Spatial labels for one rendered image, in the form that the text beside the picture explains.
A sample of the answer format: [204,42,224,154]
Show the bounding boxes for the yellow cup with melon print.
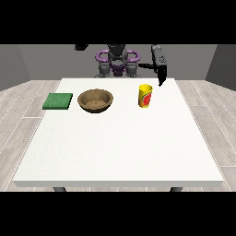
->
[137,84,154,109]

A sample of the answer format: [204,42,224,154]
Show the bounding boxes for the grey robot trunk purple rings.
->
[94,44,142,78]

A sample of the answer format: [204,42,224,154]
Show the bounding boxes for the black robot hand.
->
[74,44,89,52]
[137,61,168,88]

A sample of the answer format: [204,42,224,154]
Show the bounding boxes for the green square pad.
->
[41,92,74,111]

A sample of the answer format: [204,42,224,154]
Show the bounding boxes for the brown wooden bowl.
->
[77,88,114,114]

